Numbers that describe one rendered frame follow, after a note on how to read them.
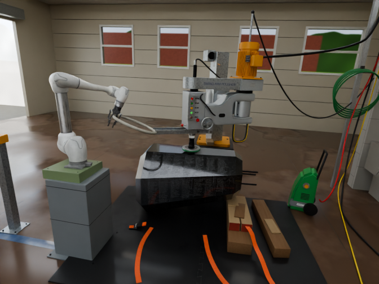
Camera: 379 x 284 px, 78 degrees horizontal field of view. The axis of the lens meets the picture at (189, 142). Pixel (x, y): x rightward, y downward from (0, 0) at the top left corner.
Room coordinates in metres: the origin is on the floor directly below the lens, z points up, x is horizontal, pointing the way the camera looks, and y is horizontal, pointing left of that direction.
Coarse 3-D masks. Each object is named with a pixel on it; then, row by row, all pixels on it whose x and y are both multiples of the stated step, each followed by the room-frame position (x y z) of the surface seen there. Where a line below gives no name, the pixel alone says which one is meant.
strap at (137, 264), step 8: (144, 240) 2.11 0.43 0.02; (208, 248) 2.03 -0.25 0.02; (256, 248) 1.94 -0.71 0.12; (136, 256) 1.88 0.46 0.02; (208, 256) 1.92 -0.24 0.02; (136, 264) 1.78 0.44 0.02; (264, 264) 1.78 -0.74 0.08; (136, 272) 1.69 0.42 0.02; (216, 272) 1.73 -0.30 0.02; (264, 272) 1.72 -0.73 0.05; (136, 280) 1.61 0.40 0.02; (224, 280) 1.65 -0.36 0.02; (272, 280) 1.66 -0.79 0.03
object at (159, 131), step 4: (156, 128) 2.60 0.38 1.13; (160, 128) 2.61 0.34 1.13; (164, 128) 2.63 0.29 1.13; (168, 128) 2.65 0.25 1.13; (172, 128) 2.66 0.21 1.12; (176, 128) 2.68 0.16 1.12; (180, 128) 2.70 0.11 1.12; (184, 128) 2.72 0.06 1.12; (160, 132) 2.50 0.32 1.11; (164, 132) 2.52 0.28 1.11; (168, 132) 2.53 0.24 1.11; (172, 132) 2.55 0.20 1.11; (176, 132) 2.57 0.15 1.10; (180, 132) 2.59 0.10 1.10; (184, 132) 2.60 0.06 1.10; (188, 132) 2.62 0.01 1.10; (192, 132) 2.64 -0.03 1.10; (196, 132) 2.66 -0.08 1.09; (200, 132) 2.67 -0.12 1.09; (204, 132) 2.69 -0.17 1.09
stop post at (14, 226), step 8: (0, 136) 2.21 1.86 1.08; (0, 144) 2.21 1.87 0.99; (0, 152) 2.20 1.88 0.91; (0, 160) 2.20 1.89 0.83; (8, 160) 2.27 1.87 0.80; (0, 168) 2.20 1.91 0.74; (8, 168) 2.25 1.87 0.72; (0, 176) 2.20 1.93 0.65; (8, 176) 2.24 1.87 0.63; (0, 184) 2.20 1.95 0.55; (8, 184) 2.22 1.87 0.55; (8, 192) 2.20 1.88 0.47; (8, 200) 2.19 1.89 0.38; (8, 208) 2.20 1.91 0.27; (16, 208) 2.26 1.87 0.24; (8, 216) 2.20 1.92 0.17; (16, 216) 2.24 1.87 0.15; (8, 224) 2.20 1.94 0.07; (16, 224) 2.22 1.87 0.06; (24, 224) 2.29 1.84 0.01; (0, 232) 2.15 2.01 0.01; (8, 232) 2.15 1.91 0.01; (16, 232) 2.15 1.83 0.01
